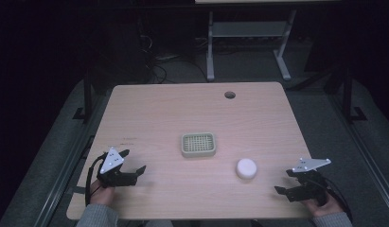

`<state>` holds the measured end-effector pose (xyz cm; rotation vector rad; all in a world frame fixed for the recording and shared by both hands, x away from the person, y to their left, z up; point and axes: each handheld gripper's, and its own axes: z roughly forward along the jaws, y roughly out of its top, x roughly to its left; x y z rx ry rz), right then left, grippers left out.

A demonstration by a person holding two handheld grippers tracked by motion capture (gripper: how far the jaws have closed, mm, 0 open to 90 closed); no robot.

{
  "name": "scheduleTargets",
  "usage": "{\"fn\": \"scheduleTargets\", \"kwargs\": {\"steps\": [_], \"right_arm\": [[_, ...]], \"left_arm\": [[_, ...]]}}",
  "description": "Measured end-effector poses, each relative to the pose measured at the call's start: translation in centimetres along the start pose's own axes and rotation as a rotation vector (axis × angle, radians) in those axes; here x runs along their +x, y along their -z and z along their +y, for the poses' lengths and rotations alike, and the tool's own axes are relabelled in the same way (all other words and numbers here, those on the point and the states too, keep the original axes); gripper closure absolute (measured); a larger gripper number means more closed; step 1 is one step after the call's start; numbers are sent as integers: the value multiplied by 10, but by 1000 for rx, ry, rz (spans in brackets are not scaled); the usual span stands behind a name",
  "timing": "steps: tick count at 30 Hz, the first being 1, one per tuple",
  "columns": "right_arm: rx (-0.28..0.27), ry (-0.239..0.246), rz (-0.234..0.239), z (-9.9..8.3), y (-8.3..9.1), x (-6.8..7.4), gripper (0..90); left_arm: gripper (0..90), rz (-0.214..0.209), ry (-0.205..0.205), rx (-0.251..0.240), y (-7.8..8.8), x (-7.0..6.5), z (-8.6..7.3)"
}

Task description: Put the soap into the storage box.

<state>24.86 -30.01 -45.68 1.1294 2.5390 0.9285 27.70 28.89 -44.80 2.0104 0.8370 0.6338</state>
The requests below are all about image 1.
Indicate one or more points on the white metal table frame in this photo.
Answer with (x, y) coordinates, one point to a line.
(249, 30)

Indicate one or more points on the black metal stand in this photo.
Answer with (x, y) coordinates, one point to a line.
(87, 97)
(348, 97)

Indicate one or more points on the person's left hand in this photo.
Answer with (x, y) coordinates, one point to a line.
(100, 195)

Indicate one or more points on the green soap dish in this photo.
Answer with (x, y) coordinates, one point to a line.
(198, 145)

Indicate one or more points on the person's right hand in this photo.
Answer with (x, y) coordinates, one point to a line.
(323, 208)

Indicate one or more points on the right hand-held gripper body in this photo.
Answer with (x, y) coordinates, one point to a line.
(310, 181)

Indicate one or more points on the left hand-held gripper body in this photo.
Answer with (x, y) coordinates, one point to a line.
(110, 164)

